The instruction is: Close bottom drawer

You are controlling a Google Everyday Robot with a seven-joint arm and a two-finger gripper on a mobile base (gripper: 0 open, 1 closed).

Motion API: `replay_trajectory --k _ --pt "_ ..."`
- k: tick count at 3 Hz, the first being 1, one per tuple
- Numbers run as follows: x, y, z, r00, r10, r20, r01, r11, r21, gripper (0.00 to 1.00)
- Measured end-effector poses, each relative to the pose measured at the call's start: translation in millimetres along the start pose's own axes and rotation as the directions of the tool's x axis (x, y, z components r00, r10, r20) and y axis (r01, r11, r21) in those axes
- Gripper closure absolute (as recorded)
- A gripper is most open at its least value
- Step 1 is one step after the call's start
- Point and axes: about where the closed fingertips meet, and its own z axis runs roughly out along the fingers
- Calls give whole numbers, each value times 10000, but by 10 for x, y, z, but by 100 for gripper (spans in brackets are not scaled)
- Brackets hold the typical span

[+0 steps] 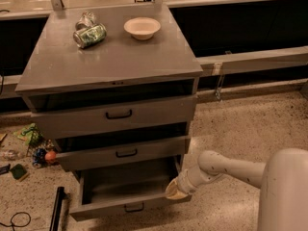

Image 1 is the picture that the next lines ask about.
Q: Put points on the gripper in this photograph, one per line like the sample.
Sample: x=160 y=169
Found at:
x=185 y=183

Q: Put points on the grey bottom drawer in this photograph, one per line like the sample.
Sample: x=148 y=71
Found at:
x=127 y=188

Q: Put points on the grey drawer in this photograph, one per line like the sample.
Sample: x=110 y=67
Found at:
x=122 y=147
x=127 y=188
x=89 y=112

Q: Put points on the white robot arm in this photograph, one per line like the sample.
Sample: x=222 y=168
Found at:
x=282 y=181

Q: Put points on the grey middle drawer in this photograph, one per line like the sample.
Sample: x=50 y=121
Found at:
x=122 y=147

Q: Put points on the grey drawer cabinet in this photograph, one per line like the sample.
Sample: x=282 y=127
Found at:
x=57 y=36

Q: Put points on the grey top drawer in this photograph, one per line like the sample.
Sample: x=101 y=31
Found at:
x=89 y=112

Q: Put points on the metal hook clip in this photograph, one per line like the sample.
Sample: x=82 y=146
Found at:
x=220 y=82

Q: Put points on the black bar stand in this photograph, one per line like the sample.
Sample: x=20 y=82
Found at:
x=60 y=195

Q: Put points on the orange ball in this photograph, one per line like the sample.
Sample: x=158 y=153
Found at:
x=50 y=157

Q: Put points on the green chip bag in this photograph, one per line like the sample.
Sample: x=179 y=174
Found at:
x=30 y=134

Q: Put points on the white paper bowl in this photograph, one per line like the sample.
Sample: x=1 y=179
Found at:
x=142 y=28

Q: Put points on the green sponge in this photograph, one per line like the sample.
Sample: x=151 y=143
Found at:
x=19 y=172

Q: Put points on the grey metal railing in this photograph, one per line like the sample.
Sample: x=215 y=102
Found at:
x=250 y=60

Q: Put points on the green soda can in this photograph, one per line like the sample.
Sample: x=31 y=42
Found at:
x=89 y=36

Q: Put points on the clear plastic bottle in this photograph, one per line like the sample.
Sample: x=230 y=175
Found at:
x=10 y=155

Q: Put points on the silver crushed can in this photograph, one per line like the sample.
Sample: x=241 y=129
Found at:
x=86 y=20

